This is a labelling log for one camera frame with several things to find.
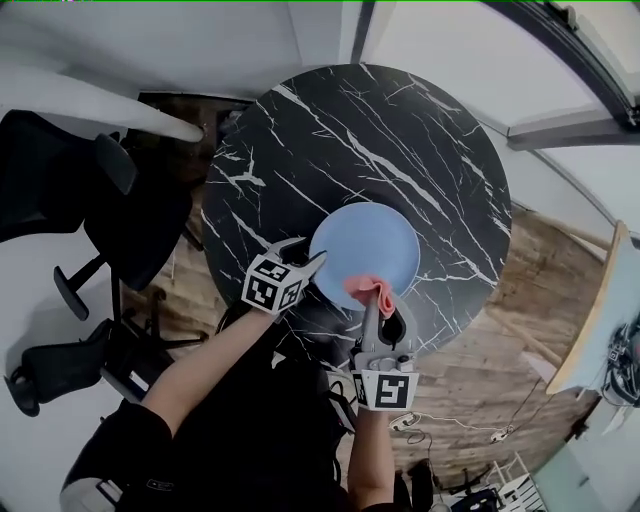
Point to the person's left forearm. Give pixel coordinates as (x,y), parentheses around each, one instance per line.
(200,365)

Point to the black framed window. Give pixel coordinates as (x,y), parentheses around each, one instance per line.
(575,75)

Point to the black mesh office chair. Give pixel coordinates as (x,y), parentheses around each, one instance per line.
(55,370)
(130,230)

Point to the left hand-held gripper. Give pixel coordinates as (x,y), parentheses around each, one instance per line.
(272,287)

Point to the person's black clothing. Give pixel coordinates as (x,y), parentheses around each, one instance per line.
(250,425)

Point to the wooden chair with pale cushion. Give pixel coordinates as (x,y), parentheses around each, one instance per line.
(595,320)

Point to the white pipe bundle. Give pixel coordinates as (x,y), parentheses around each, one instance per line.
(100,110)

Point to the pink cloth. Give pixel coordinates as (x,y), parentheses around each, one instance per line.
(367,286)

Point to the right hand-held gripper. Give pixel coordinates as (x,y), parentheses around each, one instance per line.
(387,387)

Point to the white power strip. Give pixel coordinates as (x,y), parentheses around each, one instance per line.
(402,421)

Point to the big blue plate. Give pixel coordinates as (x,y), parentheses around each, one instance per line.
(365,240)

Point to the white phone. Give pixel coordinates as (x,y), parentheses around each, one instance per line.
(137,381)

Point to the person's right forearm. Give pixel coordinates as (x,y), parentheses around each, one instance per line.
(370,460)

